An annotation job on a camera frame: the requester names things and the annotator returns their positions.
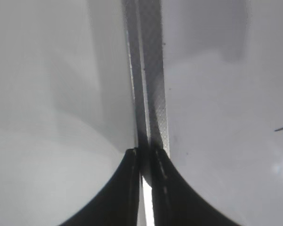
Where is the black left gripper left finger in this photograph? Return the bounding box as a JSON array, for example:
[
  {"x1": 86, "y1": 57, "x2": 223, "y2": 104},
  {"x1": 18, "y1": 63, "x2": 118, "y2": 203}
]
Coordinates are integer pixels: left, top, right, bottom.
[{"x1": 61, "y1": 148, "x2": 141, "y2": 226}]

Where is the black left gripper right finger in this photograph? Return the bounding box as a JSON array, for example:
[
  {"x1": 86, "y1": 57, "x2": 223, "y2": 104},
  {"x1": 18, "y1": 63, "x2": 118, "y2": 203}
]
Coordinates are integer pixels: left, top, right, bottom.
[{"x1": 150, "y1": 148, "x2": 237, "y2": 226}]

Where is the white board with grey frame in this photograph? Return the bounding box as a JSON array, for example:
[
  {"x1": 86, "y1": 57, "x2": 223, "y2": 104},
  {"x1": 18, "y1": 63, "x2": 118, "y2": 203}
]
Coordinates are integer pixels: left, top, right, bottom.
[{"x1": 123, "y1": 0, "x2": 283, "y2": 226}]

